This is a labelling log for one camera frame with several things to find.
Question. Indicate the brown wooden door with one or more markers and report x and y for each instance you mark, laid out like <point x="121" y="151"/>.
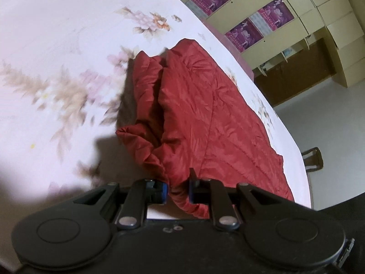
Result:
<point x="301" y="72"/>

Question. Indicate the red puffer jacket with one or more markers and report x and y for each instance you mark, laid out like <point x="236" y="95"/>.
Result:
<point x="192" y="118"/>

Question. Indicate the wooden chair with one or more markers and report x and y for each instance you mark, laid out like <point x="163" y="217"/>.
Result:
<point x="312" y="159"/>

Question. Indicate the lower right purple poster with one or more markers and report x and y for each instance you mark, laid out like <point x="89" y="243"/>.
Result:
<point x="244" y="35"/>

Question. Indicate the floral white bed quilt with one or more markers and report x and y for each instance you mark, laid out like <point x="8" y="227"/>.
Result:
<point x="65" y="89"/>

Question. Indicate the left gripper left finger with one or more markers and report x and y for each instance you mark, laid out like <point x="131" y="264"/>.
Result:
<point x="132" y="202"/>

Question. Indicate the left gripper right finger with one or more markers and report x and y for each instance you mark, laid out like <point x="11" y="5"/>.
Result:
<point x="213" y="193"/>

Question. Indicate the pink bed sheet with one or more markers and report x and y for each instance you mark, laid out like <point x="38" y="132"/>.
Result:
<point x="231" y="48"/>

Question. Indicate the upper right purple poster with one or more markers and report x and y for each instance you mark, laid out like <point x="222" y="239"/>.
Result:
<point x="271" y="17"/>

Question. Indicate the open corner shelf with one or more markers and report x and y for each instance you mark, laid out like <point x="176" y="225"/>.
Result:
<point x="285" y="55"/>

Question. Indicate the cream wardrobe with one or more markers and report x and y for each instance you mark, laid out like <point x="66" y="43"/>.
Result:
<point x="336" y="21"/>

